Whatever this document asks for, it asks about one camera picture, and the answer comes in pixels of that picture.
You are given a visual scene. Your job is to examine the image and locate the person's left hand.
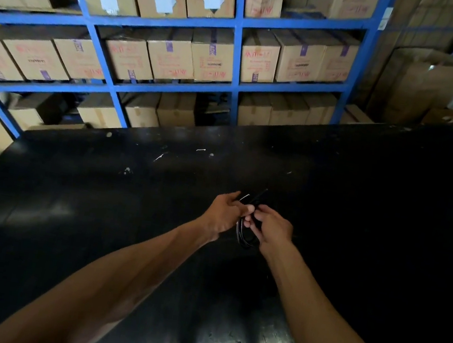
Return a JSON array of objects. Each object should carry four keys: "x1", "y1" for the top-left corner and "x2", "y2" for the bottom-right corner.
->
[{"x1": 195, "y1": 186, "x2": 258, "y2": 248}]

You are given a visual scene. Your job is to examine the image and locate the person's right hand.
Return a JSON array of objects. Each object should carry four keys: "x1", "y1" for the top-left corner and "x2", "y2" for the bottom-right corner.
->
[{"x1": 238, "y1": 202, "x2": 298, "y2": 265}]

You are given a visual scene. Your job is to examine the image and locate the black cable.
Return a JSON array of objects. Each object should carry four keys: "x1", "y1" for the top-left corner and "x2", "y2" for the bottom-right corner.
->
[{"x1": 231, "y1": 184, "x2": 270, "y2": 251}]

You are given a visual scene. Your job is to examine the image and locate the person's right forearm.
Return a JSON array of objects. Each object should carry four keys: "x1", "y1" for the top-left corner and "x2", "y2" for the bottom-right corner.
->
[{"x1": 245, "y1": 239, "x2": 436, "y2": 343}]

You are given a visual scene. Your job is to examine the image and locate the person's left forearm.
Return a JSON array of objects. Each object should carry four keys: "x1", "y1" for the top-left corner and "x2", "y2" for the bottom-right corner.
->
[{"x1": 0, "y1": 189, "x2": 220, "y2": 343}]

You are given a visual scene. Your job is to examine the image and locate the blue metal shelf rack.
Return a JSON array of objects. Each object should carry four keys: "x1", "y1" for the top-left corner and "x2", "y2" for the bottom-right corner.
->
[{"x1": 0, "y1": 0, "x2": 399, "y2": 192}]

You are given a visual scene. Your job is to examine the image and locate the rows of shelved cardboard boxes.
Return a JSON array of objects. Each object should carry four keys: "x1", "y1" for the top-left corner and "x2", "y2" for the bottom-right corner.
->
[{"x1": 0, "y1": 0, "x2": 393, "y2": 183}]

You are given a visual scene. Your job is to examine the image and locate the large brown cardboard carton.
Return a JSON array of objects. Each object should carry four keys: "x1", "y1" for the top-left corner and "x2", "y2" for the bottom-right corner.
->
[{"x1": 363, "y1": 40, "x2": 453, "y2": 135}]

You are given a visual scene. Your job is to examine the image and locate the white paper label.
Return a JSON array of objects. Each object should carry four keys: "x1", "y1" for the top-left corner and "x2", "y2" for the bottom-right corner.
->
[{"x1": 378, "y1": 5, "x2": 394, "y2": 32}]

